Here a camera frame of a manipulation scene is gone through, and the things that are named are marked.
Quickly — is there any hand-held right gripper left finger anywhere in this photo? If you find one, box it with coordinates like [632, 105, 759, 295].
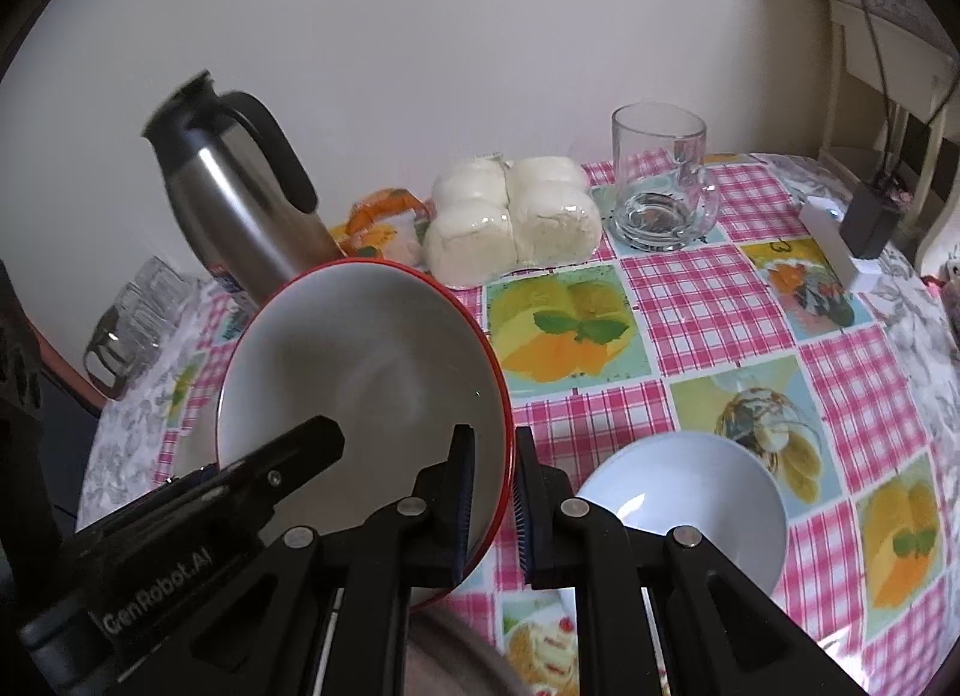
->
[180, 424, 475, 696]

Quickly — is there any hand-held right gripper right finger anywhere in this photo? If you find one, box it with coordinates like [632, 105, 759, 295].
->
[514, 426, 856, 696]

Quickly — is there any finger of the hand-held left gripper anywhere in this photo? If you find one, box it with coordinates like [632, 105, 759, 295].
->
[199, 415, 346, 526]

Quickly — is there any strawberry print red-rimmed bowl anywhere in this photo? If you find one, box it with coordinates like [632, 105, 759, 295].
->
[216, 259, 517, 611]

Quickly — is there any round stainless steel plate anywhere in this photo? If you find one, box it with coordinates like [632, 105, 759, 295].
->
[405, 610, 526, 696]

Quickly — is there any small white bowl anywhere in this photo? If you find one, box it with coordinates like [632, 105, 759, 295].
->
[576, 432, 788, 596]

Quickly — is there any clear glass cup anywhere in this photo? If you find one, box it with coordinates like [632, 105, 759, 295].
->
[105, 287, 162, 348]
[135, 257, 192, 314]

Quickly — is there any orange snack packet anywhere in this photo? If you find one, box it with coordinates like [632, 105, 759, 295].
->
[330, 187, 436, 269]

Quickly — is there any stainless steel thermos jug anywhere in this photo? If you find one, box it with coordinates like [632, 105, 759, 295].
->
[141, 70, 346, 299]

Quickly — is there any pink checkered picture tablecloth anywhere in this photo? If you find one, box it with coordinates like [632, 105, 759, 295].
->
[157, 152, 960, 696]

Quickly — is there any bag of white steamed buns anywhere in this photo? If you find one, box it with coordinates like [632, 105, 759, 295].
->
[424, 152, 605, 288]

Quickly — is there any clear glass mug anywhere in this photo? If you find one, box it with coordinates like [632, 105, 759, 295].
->
[607, 103, 722, 252]

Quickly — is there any white power strip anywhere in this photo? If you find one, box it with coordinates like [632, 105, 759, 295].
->
[797, 195, 882, 292]

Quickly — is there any black power adapter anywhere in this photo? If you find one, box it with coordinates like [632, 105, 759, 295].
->
[838, 178, 901, 260]

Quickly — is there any small colourful toy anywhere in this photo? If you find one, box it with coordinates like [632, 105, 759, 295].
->
[926, 257, 960, 307]

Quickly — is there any white chair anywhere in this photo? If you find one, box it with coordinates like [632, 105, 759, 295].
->
[821, 0, 960, 277]

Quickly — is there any brown wooden frame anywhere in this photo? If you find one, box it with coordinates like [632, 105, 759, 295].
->
[22, 321, 110, 419]

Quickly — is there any black cable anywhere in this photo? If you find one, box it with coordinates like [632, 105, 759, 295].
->
[836, 0, 960, 191]

